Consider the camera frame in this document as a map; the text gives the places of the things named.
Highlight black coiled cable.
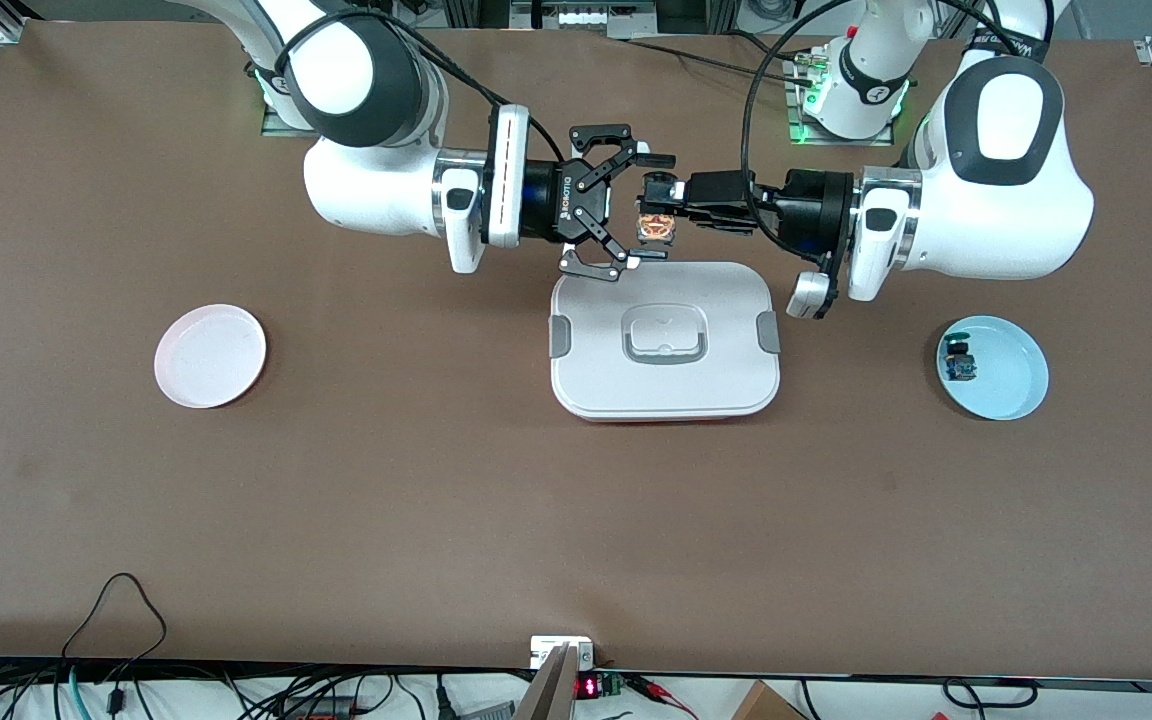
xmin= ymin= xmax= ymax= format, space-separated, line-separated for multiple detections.
xmin=941 ymin=678 xmax=1039 ymax=711

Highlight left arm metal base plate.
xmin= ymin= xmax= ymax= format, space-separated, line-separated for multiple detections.
xmin=786 ymin=50 xmax=897 ymax=148

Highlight small white box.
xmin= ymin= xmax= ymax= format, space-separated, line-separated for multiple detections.
xmin=530 ymin=636 xmax=595 ymax=669

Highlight aluminium bar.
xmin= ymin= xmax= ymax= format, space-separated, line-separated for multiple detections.
xmin=514 ymin=643 xmax=579 ymax=720

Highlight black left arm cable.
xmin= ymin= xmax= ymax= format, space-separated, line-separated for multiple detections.
xmin=742 ymin=0 xmax=1037 ymax=251

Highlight brown cardboard box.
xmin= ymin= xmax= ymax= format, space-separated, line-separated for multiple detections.
xmin=731 ymin=680 xmax=809 ymax=720

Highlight light blue round plate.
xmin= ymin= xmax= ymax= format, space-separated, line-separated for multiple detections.
xmin=936 ymin=315 xmax=1050 ymax=421

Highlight black looped cable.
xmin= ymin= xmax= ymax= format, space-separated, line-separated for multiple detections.
xmin=56 ymin=573 xmax=169 ymax=716

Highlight grey equipment rack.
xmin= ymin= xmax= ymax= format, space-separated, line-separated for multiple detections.
xmin=506 ymin=0 xmax=662 ymax=41

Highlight black cable across table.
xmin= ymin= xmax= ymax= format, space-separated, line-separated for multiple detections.
xmin=616 ymin=35 xmax=822 ymax=83

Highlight white lunch box grey latches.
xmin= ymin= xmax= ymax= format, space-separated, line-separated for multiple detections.
xmin=548 ymin=262 xmax=783 ymax=423

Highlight pink round plate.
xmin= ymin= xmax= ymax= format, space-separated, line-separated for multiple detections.
xmin=154 ymin=304 xmax=268 ymax=409

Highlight orange push button switch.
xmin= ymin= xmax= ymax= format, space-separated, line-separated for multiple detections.
xmin=633 ymin=172 xmax=685 ymax=246

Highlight red clip lead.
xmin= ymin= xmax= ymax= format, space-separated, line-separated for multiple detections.
xmin=626 ymin=675 xmax=702 ymax=720

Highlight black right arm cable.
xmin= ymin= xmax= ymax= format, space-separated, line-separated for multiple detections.
xmin=276 ymin=10 xmax=567 ymax=161

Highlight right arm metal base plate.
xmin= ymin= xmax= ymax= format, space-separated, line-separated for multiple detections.
xmin=261 ymin=60 xmax=317 ymax=136

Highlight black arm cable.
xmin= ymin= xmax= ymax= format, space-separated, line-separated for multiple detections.
xmin=742 ymin=0 xmax=1037 ymax=251
xmin=276 ymin=10 xmax=567 ymax=161

